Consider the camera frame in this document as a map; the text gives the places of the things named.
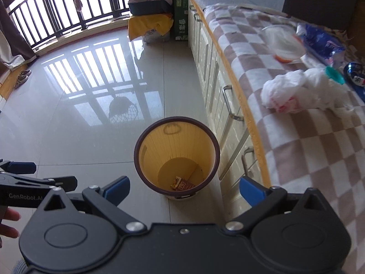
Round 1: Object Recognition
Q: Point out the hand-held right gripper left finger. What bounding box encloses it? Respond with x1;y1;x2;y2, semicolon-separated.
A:
43;176;147;234

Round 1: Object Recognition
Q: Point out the brown white checkered blanket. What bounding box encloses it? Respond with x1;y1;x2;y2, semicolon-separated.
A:
202;2;365;266

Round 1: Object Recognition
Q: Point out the person's left hand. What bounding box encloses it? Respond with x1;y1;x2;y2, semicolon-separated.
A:
0;208;22;248

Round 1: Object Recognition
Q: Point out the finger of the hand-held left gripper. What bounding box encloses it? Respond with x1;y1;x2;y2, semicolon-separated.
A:
0;160;37;175
0;173;78;192

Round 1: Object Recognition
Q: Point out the yellow bin with brown rim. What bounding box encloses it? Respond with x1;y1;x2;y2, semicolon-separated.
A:
134;116;221;201

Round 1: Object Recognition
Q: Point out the crushed blue drink can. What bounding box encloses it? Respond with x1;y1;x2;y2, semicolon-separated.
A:
344;62;365;87

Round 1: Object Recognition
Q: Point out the dark balcony railing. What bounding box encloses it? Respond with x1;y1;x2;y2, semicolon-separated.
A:
0;0;134;55

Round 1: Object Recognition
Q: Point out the brown curtain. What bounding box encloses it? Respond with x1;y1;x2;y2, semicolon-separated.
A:
0;0;37;71

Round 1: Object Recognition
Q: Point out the green cardboard box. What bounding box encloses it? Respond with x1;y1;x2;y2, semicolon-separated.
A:
170;0;190;41

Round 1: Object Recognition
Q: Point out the small red cardboard packet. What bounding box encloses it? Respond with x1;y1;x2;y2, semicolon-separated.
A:
170;176;196;191

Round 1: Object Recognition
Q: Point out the yellow cloth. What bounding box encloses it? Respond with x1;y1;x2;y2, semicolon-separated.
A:
127;13;174;41

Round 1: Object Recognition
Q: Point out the teal plastic piece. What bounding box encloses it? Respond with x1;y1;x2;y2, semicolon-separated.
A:
325;66;346;85

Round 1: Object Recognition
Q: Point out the crumpled white plastic bag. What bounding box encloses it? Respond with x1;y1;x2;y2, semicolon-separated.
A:
304;68;355;118

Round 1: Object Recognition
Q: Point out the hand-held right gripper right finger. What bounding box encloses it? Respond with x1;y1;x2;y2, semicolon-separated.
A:
224;176;334;234

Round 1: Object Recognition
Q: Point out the white printed bag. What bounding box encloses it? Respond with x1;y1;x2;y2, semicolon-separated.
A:
143;27;172;45

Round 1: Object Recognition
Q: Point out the dark grey storage box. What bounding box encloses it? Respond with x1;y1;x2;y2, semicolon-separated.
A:
282;0;362;30

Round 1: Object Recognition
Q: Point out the blue plastic wrapper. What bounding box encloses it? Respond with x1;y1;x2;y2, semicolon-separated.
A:
295;23;347;65

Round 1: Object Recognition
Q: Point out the white plastic bag red print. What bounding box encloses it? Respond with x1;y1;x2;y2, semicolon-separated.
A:
261;70;310;114

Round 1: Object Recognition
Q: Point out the metal drawer handle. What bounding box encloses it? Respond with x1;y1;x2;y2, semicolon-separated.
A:
222;86;243;120
241;146;256;178

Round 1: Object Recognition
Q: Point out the cream drawer cabinet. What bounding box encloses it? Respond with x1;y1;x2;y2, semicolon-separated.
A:
187;1;271;187

